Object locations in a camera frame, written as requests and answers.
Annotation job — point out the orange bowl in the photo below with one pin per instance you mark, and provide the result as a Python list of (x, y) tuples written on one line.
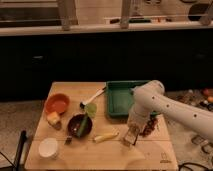
[(57, 103)]

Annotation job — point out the black stand left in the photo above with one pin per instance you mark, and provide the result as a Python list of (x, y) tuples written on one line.
[(19, 150)]

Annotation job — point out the yellow banana toy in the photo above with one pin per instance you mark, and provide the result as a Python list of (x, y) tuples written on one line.
[(104, 137)]

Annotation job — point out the yellow sponge block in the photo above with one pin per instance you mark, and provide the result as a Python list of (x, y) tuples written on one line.
[(54, 120)]

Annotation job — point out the green leafy vegetable toy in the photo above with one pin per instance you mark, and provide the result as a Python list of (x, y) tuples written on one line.
[(90, 111)]

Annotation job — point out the white cup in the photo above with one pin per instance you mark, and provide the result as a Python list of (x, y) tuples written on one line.
[(48, 148)]

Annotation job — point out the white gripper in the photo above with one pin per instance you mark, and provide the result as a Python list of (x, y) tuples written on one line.
[(136, 119)]

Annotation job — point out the dark brown bowl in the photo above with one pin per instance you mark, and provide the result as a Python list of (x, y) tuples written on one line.
[(74, 124)]

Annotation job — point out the red brown patterned object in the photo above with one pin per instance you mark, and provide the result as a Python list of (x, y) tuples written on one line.
[(150, 127)]

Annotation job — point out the green plastic tray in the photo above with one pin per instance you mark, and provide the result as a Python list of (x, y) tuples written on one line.
[(120, 97)]

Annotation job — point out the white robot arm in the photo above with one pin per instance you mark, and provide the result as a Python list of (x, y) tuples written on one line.
[(150, 98)]

